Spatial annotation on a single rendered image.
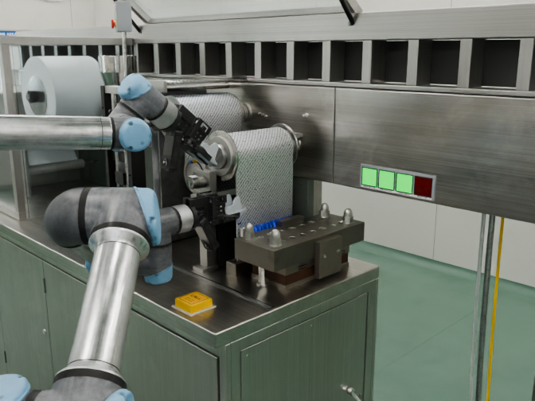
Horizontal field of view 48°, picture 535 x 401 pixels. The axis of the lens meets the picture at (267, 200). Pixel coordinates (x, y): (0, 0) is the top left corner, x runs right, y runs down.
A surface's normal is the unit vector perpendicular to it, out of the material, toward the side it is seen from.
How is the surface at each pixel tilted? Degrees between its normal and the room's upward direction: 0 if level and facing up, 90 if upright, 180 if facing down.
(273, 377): 90
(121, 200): 35
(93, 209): 60
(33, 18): 90
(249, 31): 90
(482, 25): 90
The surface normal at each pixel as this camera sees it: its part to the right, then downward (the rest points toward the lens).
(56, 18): 0.70, 0.18
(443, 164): -0.72, 0.17
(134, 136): 0.45, 0.22
